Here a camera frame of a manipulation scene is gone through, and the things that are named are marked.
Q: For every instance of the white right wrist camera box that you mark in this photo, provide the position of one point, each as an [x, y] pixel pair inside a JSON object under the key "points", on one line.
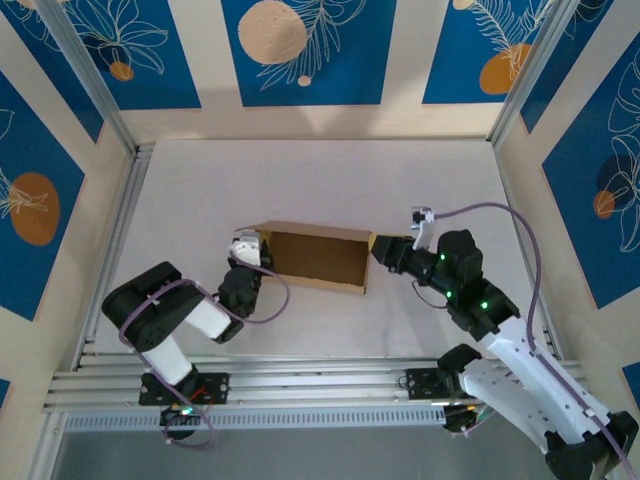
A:
{"points": [[422, 227]]}

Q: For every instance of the aluminium table side rail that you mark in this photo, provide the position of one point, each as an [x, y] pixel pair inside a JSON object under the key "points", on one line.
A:
{"points": [[550, 342], [131, 200]]}

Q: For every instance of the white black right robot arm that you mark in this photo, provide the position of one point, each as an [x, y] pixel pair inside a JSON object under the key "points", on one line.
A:
{"points": [[525, 370]]}

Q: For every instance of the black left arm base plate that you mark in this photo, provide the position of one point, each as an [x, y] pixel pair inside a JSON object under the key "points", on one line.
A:
{"points": [[215, 387]]}

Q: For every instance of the black controller board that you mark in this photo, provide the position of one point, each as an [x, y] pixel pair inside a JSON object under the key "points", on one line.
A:
{"points": [[180, 417], [460, 420]]}

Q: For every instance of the brown cardboard box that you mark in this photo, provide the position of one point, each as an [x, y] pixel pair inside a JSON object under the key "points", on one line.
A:
{"points": [[320, 255]]}

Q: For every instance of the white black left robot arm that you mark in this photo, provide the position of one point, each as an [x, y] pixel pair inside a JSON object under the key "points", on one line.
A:
{"points": [[210, 315]]}

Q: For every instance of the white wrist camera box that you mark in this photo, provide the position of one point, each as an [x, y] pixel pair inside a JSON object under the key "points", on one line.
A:
{"points": [[245, 250], [422, 227]]}

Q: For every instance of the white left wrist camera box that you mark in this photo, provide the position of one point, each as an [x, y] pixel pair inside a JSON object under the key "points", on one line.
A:
{"points": [[245, 250]]}

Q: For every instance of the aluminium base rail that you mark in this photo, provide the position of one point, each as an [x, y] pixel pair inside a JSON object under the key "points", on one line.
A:
{"points": [[320, 385]]}

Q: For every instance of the aluminium frame post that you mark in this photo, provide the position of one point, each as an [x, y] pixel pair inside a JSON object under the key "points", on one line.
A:
{"points": [[540, 70], [85, 75]]}

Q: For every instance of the grey metal panel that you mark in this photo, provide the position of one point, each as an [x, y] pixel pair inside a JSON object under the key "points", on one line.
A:
{"points": [[320, 455]]}

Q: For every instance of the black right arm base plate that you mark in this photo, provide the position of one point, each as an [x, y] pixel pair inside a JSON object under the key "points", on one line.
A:
{"points": [[422, 382]]}

